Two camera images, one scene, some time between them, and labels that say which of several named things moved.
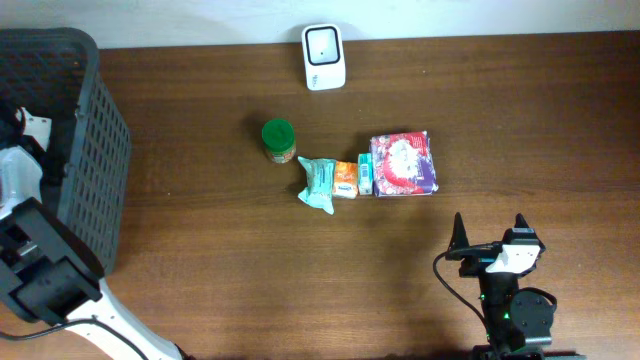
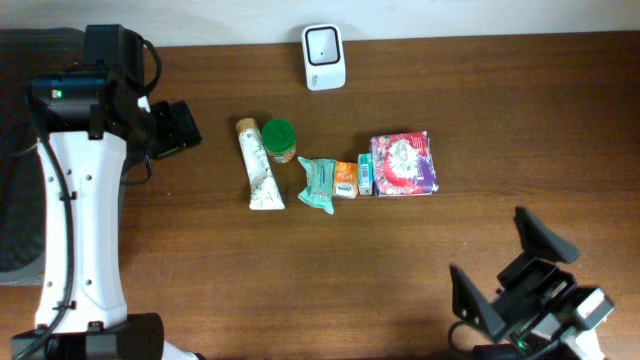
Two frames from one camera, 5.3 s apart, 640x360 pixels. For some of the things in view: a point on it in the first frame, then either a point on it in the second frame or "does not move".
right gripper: (477, 258) -> (522, 283)
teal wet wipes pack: (320, 191) does not move
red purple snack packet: (403, 164) does not move
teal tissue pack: (365, 174) does not move
